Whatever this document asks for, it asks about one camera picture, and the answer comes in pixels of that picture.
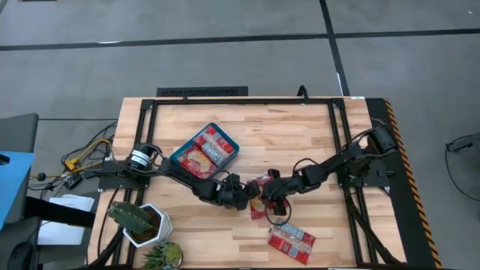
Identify white hexagonal plant pot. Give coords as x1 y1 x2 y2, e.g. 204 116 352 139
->
122 203 173 249

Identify black metal table frame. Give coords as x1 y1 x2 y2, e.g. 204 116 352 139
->
86 95 408 270

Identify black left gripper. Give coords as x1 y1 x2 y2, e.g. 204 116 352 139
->
213 172 262 211

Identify blue plastic basket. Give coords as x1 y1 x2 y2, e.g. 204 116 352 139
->
169 121 241 180

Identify black cable with round plug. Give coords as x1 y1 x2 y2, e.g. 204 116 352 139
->
29 171 68 182

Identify black bar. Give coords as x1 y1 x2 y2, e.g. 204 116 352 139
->
24 196 97 228

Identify green succulent plant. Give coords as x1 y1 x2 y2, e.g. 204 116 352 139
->
140 239 184 270

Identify yellow cable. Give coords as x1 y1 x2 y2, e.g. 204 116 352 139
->
29 137 113 180

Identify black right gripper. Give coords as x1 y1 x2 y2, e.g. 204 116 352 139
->
262 168 303 211

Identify green cactus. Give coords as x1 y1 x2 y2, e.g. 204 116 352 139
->
107 201 157 233

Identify white paper sheets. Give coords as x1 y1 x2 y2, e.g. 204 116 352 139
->
37 193 95 247

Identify blue board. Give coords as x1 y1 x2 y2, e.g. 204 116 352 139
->
0 151 35 230

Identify black floor grille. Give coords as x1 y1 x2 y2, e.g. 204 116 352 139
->
156 85 249 98

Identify black hazard striped mat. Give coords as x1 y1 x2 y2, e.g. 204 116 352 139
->
365 97 444 269

